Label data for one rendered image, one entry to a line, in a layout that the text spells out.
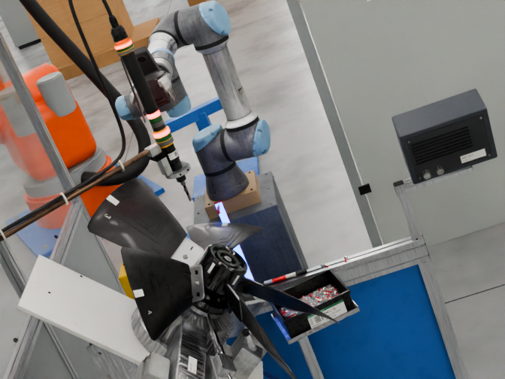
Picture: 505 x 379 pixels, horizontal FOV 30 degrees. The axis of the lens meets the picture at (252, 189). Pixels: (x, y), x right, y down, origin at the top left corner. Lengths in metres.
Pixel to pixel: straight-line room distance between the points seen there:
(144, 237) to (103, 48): 8.11
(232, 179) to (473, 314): 1.35
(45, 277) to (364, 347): 1.14
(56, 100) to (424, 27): 2.84
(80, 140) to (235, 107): 3.36
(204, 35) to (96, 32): 7.49
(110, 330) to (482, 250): 2.42
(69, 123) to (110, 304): 3.87
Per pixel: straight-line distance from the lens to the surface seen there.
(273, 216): 3.16
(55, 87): 6.24
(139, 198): 2.51
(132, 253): 2.21
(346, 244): 4.88
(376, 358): 3.17
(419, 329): 3.13
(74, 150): 6.36
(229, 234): 2.66
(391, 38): 4.22
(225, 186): 3.20
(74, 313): 2.43
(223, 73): 3.05
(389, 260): 2.96
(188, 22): 3.02
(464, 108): 2.77
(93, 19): 10.44
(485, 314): 4.06
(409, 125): 2.77
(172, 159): 2.40
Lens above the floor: 2.29
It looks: 23 degrees down
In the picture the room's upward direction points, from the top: 22 degrees counter-clockwise
